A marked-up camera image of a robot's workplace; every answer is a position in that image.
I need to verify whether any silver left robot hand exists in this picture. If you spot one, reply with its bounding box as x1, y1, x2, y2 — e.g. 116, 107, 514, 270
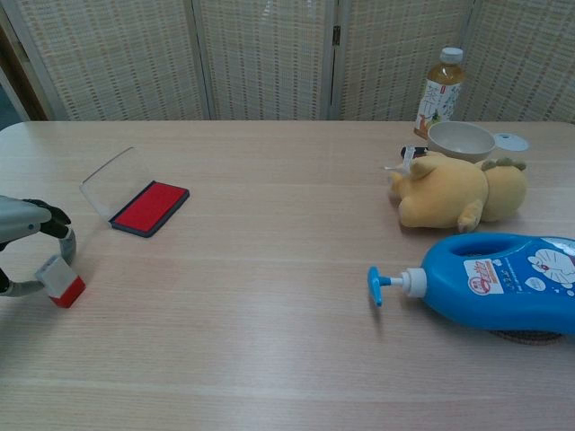
0, 195, 78, 300

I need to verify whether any blue pump bottle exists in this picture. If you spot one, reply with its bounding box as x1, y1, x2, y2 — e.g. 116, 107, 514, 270
367, 232, 575, 338

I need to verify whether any brown wooden board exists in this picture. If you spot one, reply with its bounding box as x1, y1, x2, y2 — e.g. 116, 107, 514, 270
0, 22, 50, 122

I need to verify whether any white and red stamp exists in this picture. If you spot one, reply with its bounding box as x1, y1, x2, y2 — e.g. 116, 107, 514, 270
34, 254, 86, 310

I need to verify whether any woven folding screen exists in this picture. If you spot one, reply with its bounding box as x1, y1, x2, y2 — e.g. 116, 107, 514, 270
0, 0, 575, 122

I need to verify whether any amber tea bottle white cap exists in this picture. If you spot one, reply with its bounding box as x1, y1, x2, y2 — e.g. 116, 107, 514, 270
412, 46, 468, 139

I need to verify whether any yellow plush toy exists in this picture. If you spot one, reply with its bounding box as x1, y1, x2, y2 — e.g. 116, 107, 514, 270
383, 150, 529, 233

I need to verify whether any red ink stamp pad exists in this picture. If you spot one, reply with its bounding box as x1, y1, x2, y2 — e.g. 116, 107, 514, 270
79, 145, 190, 240

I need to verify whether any white round plastic lid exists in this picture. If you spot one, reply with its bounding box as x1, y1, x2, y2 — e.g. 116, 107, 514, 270
491, 131, 530, 153

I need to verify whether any beige bowl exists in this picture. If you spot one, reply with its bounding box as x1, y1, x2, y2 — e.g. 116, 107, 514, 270
426, 120, 497, 163

